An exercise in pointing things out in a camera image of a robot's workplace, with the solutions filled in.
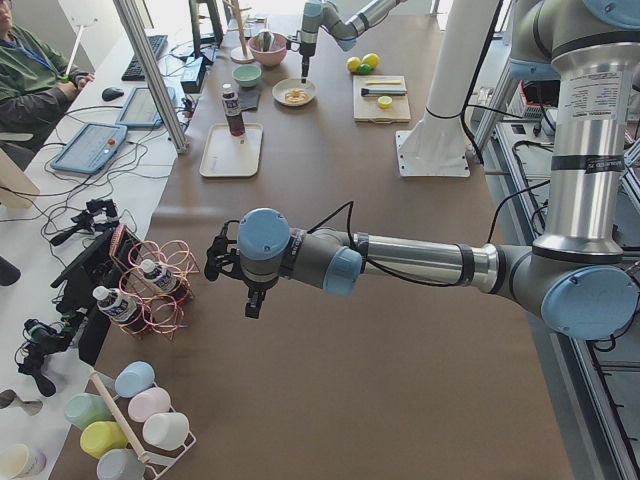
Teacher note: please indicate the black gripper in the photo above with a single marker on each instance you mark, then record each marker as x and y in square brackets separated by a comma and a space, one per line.
[255, 289]
[304, 51]

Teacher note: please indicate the braided ring donut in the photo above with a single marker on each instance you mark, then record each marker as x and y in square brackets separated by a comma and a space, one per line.
[296, 96]

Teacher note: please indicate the white round plate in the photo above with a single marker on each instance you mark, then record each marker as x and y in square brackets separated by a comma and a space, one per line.
[280, 88]

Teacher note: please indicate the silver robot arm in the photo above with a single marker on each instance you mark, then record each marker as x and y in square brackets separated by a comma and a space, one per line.
[324, 15]
[571, 276]

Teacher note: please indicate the cream rectangular tray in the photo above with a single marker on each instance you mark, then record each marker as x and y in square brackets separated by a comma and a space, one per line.
[226, 155]

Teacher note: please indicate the pink bowl with ice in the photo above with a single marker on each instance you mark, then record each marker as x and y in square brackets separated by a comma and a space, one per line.
[275, 56]

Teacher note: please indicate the yellow lemon far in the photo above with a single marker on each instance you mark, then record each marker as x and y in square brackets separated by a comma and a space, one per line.
[353, 63]

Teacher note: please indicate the yellow lemon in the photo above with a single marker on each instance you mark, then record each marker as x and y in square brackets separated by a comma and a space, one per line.
[353, 63]
[372, 60]

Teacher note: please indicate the steel ice scoop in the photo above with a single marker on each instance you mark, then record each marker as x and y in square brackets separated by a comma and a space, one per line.
[264, 40]

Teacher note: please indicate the mint green bowl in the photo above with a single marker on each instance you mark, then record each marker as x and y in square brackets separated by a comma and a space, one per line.
[247, 76]

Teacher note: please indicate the grey folded cloth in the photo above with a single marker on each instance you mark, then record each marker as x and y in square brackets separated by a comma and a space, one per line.
[249, 99]

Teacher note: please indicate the green lime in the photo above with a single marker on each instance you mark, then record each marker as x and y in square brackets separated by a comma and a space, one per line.
[364, 69]

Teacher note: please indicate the yellow plastic knife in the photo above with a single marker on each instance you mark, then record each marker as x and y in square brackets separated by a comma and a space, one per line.
[384, 81]

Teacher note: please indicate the wooden mug tree stand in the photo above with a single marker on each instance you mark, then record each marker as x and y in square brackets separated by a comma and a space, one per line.
[240, 54]

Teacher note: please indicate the yellow lemon near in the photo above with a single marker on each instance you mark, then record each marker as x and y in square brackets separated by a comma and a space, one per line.
[372, 60]

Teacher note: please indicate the steel muddler rod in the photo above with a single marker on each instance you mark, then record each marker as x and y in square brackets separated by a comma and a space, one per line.
[382, 91]

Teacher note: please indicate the dark juice bottle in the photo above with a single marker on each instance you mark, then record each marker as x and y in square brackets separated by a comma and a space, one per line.
[232, 110]

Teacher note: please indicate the bamboo cutting board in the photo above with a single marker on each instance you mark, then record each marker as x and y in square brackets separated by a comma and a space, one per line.
[365, 109]

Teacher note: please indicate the half lemon slice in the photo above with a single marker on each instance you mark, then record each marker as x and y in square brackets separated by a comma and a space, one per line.
[384, 102]

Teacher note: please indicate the bottle in rack rear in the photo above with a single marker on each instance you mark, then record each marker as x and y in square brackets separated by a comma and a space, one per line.
[165, 280]

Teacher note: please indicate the bottle in rack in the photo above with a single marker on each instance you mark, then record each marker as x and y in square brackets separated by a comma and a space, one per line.
[165, 280]
[123, 309]

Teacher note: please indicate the bottle in rack front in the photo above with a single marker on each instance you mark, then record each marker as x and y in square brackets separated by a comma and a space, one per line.
[123, 309]

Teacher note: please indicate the pink plastic cup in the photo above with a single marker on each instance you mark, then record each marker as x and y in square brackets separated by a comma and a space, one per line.
[149, 402]

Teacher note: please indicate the blue plastic cup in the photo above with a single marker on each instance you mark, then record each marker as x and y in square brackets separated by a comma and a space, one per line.
[135, 378]

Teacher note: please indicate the white plastic cup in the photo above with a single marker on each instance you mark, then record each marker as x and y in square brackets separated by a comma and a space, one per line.
[167, 431]

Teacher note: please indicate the far blue teach pendant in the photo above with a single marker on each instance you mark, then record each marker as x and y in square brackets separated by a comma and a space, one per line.
[139, 110]

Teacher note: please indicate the blue teach pendant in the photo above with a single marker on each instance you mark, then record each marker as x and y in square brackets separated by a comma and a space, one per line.
[139, 110]
[90, 149]

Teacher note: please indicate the white cup rack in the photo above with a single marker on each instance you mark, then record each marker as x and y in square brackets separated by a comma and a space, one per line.
[156, 460]

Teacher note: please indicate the black computer mouse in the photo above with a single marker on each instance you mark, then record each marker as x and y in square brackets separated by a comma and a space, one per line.
[111, 93]

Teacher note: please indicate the mint plastic cup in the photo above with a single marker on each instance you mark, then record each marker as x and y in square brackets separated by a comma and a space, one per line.
[84, 409]

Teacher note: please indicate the yellow plastic cup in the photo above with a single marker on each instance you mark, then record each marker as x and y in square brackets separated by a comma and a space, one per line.
[102, 436]

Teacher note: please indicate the grey plastic cup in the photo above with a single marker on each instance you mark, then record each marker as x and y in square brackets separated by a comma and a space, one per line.
[120, 464]

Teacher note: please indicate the near blue teach pendant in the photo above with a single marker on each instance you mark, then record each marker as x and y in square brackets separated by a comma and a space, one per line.
[90, 149]

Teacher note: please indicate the person in green jacket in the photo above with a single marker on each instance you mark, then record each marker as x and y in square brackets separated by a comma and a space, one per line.
[38, 84]

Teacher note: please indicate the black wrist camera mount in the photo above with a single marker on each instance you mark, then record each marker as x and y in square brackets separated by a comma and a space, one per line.
[222, 256]

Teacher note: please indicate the copper wire bottle rack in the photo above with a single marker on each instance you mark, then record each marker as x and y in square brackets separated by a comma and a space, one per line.
[162, 312]

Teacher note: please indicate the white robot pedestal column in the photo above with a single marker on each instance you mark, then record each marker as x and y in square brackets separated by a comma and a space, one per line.
[436, 145]

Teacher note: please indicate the aluminium frame post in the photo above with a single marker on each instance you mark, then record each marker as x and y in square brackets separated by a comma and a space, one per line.
[133, 26]

